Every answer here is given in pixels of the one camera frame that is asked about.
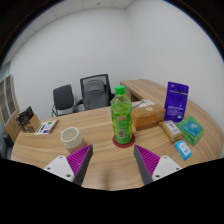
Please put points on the wooden side desk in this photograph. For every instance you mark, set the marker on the wooden side desk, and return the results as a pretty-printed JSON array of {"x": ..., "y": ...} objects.
[{"x": 143, "y": 87}]

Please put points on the green flat packet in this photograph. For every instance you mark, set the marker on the green flat packet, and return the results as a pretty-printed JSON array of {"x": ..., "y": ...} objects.
[{"x": 191, "y": 128}]

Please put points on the dark brown small box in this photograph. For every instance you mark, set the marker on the dark brown small box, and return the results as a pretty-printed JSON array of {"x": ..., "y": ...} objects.
[{"x": 24, "y": 118}]

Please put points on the green drink bottle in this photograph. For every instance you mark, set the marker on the green drink bottle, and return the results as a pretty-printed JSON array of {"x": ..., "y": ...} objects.
[{"x": 121, "y": 116}]

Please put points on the flat round red coaster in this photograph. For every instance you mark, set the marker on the flat round red coaster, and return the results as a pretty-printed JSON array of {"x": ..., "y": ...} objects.
[{"x": 124, "y": 145}]

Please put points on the orange cardboard box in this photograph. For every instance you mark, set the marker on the orange cardboard box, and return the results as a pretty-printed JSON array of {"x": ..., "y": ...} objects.
[{"x": 148, "y": 116}]

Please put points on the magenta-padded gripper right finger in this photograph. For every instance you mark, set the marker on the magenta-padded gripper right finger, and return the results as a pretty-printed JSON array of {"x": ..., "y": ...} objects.
[{"x": 165, "y": 166}]

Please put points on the grey mesh office chair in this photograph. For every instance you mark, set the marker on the grey mesh office chair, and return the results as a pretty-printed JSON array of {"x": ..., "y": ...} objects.
[{"x": 95, "y": 93}]

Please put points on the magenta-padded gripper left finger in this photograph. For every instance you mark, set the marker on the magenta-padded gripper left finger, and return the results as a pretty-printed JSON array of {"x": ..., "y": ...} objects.
[{"x": 61, "y": 166}]

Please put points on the white paper sheet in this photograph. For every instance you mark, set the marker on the white paper sheet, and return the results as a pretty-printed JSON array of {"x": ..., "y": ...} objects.
[{"x": 143, "y": 103}]

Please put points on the black office chair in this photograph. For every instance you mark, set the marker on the black office chair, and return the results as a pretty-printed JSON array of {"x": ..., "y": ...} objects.
[{"x": 63, "y": 98}]

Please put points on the white printed leaflet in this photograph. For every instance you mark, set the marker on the white printed leaflet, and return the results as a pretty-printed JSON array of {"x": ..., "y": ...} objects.
[{"x": 46, "y": 127}]

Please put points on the purple retail package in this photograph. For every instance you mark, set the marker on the purple retail package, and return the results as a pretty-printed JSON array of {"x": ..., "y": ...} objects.
[{"x": 176, "y": 101}]

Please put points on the white and brown mug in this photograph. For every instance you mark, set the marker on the white and brown mug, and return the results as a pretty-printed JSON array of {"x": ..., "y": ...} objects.
[{"x": 71, "y": 138}]

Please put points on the beige small box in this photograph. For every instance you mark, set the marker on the beige small box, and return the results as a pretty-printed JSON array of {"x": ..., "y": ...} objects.
[{"x": 171, "y": 130}]

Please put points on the blue small packet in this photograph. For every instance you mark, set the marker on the blue small packet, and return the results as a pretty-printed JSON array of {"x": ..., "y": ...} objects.
[{"x": 183, "y": 150}]

